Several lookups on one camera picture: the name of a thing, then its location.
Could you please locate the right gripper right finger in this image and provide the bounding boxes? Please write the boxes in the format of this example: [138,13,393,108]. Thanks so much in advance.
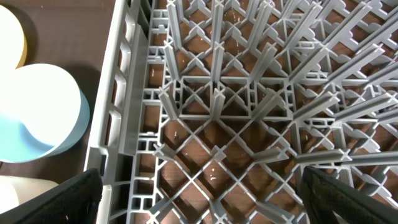
[298,166,397,224]

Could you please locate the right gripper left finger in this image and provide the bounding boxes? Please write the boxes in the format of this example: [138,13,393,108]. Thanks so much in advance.
[1,168,103,224]

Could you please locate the white bowl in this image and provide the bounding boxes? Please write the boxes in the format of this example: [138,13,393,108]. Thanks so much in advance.
[1,175,58,213]

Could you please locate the light blue bowl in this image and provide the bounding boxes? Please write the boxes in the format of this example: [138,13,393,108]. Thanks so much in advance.
[1,63,90,163]

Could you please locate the yellow plate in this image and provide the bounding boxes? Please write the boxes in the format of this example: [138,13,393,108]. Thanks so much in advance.
[1,6,27,72]

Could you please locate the grey dishwasher rack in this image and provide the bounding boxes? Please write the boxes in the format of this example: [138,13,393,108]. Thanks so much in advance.
[85,0,397,223]

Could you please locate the brown serving tray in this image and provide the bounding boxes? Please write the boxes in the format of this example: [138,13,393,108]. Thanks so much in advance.
[1,0,115,184]

